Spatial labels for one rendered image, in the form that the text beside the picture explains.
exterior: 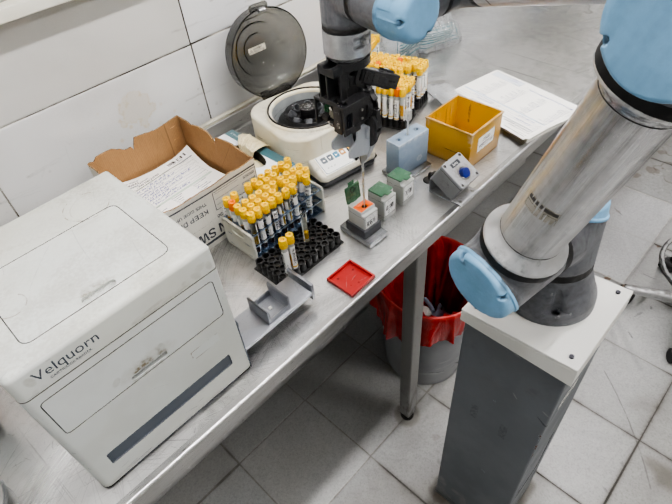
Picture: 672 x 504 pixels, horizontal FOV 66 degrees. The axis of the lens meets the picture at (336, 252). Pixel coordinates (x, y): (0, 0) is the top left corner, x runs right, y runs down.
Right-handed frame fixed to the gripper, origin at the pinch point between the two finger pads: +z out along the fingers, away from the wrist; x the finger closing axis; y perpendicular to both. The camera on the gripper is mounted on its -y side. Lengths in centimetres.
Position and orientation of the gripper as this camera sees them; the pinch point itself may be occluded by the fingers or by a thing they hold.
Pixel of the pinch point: (361, 154)
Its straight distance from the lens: 98.1
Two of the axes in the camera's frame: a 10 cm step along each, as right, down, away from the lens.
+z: 0.7, 7.0, 7.1
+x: 7.0, 4.7, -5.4
